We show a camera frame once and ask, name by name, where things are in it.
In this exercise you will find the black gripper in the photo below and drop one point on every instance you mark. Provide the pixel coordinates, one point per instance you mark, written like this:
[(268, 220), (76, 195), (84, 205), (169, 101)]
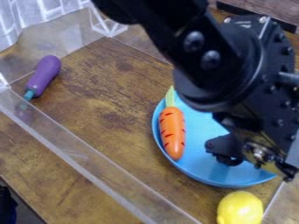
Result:
[(265, 142)]

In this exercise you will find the orange toy carrot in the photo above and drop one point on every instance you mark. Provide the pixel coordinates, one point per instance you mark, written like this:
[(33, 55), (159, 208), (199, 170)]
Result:
[(172, 128)]

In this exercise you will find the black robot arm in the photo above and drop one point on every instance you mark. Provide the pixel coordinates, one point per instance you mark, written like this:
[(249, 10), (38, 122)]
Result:
[(233, 70)]

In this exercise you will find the blue round tray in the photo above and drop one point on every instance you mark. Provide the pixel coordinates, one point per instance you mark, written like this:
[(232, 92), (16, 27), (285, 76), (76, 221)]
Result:
[(197, 164)]

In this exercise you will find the yellow toy lemon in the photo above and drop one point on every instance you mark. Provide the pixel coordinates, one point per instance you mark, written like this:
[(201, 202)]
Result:
[(240, 208)]

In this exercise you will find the purple toy eggplant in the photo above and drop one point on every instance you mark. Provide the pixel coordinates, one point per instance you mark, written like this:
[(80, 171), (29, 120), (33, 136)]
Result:
[(46, 70)]

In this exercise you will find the white curtain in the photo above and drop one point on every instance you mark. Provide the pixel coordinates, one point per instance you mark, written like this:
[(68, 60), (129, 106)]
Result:
[(22, 13)]

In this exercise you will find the clear acrylic enclosure wall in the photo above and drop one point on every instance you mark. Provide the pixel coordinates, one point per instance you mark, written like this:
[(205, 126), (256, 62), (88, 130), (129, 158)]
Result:
[(77, 151)]

